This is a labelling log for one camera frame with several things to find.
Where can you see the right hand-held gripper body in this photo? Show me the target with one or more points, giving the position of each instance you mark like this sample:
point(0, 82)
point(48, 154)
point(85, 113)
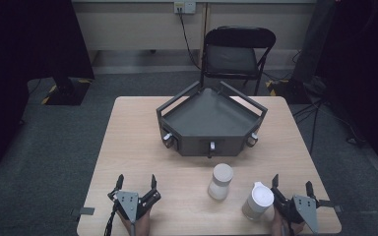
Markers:
point(303, 206)

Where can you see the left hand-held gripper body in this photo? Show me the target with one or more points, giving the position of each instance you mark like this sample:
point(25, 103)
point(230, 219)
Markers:
point(128, 201)

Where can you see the glass jar white lid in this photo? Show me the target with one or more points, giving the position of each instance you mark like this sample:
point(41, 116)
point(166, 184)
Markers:
point(259, 200)

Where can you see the glass jar cream lid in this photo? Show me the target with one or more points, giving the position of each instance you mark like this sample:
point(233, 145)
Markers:
point(221, 182)

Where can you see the dark grey tray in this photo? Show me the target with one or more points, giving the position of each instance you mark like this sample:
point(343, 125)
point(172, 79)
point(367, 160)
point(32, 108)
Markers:
point(210, 116)

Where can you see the person's left hand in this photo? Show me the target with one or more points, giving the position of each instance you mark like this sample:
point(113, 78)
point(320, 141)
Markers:
point(141, 227)

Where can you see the person's right hand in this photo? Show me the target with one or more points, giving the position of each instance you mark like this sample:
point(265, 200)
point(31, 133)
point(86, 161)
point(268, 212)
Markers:
point(279, 226)

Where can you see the black stand base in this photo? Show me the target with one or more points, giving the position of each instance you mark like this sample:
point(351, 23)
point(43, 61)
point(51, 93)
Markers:
point(290, 91)
point(67, 91)

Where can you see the black folding chair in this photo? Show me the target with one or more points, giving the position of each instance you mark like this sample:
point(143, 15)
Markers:
point(231, 60)

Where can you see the black curtain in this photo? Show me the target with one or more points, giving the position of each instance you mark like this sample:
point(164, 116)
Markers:
point(364, 65)
point(23, 49)

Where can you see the grey curtain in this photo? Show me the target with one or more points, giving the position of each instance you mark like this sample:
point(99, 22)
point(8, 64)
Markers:
point(313, 39)

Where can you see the dark table edge bracket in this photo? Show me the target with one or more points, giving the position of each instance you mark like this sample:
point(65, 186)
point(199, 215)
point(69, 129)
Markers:
point(331, 206)
point(84, 211)

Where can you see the wall socket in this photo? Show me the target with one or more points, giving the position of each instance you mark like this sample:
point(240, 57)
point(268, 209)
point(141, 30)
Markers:
point(184, 7)

